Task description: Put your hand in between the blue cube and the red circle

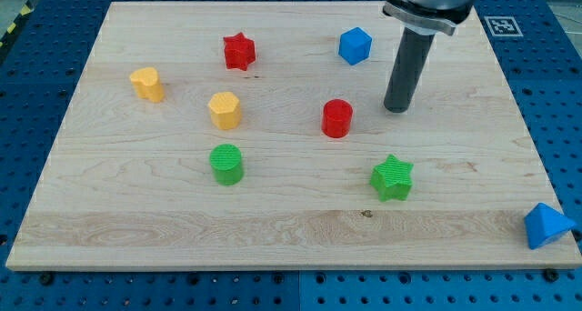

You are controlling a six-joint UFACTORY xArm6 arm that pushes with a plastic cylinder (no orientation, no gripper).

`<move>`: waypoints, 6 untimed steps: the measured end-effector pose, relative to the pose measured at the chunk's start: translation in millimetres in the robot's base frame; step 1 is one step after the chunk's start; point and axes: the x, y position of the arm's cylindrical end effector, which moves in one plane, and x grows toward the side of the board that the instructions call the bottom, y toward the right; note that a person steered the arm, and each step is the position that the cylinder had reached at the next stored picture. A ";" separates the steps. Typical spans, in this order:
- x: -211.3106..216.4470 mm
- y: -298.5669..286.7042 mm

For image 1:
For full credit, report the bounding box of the blue cube block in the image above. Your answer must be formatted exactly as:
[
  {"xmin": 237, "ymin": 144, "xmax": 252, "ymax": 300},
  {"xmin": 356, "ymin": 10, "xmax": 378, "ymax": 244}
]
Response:
[{"xmin": 338, "ymin": 27, "xmax": 372, "ymax": 65}]

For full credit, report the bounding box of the red cylinder block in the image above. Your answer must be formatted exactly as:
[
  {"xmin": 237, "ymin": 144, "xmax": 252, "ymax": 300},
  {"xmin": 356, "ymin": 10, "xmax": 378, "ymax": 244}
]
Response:
[{"xmin": 321, "ymin": 99, "xmax": 353, "ymax": 138}]

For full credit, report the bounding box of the green star block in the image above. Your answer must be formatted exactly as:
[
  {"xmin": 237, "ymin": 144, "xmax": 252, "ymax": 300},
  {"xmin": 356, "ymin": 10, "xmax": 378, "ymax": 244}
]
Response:
[{"xmin": 369, "ymin": 155, "xmax": 414, "ymax": 202}]

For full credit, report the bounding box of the light wooden board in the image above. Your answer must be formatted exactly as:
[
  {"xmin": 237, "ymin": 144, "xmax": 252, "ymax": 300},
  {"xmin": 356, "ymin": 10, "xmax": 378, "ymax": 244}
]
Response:
[{"xmin": 6, "ymin": 2, "xmax": 581, "ymax": 271}]

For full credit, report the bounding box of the green cylinder block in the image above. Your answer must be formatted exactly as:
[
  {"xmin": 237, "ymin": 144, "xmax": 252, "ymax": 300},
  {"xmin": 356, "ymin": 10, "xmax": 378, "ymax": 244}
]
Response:
[{"xmin": 209, "ymin": 144, "xmax": 244, "ymax": 186}]

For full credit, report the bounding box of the blue pyramid block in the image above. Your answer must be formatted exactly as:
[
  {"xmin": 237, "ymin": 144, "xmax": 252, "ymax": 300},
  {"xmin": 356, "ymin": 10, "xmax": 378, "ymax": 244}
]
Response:
[{"xmin": 524, "ymin": 203, "xmax": 577, "ymax": 250}]

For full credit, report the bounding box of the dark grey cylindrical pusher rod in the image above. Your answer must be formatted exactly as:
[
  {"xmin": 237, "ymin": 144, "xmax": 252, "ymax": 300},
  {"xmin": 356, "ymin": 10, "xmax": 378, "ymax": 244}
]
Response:
[{"xmin": 384, "ymin": 27, "xmax": 434, "ymax": 114}]

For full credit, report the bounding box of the white fiducial marker tag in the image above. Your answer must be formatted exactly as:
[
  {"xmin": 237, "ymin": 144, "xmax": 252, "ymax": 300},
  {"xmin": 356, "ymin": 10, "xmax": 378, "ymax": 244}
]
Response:
[{"xmin": 485, "ymin": 15, "xmax": 523, "ymax": 37}]

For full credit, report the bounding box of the red star block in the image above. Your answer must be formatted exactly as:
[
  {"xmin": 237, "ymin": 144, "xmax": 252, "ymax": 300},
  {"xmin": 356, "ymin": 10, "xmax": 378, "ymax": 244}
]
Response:
[{"xmin": 223, "ymin": 32, "xmax": 256, "ymax": 71}]

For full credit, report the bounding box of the yellow hexagon block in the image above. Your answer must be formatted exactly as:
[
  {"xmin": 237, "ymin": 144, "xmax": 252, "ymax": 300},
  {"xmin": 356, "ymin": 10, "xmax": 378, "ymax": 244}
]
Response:
[{"xmin": 208, "ymin": 92, "xmax": 242, "ymax": 130}]

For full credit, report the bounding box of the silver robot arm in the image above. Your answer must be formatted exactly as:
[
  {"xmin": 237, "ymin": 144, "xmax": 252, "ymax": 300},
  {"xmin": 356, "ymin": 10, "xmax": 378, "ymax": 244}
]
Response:
[{"xmin": 383, "ymin": 0, "xmax": 475, "ymax": 113}]

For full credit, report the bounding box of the yellow heart block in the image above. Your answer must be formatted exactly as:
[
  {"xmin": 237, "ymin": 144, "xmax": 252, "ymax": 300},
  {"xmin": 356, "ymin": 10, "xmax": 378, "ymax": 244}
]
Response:
[{"xmin": 129, "ymin": 67, "xmax": 165, "ymax": 103}]

